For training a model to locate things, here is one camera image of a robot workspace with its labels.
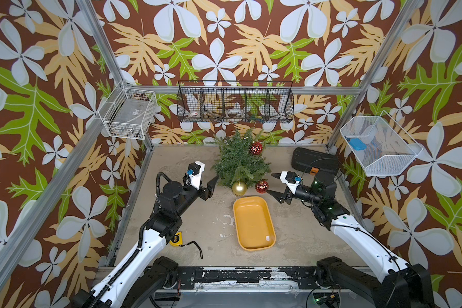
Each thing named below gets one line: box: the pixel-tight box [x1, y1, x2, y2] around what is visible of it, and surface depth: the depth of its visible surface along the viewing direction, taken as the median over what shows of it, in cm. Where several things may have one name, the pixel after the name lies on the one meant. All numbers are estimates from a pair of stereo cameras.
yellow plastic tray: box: [232, 196, 277, 252], surface depth 88 cm
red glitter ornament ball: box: [255, 180, 269, 194], surface depth 76 cm
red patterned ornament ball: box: [249, 141, 263, 156], surface depth 74 cm
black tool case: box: [291, 146, 340, 176], surface depth 107 cm
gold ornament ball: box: [231, 180, 248, 196], surface depth 73 cm
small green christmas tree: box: [209, 128, 272, 189], surface depth 76 cm
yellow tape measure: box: [169, 231, 183, 248], surface depth 84 cm
